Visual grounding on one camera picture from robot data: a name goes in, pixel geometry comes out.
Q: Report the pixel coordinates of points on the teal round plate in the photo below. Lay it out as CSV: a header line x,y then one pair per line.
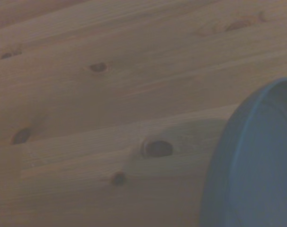
x,y
257,165

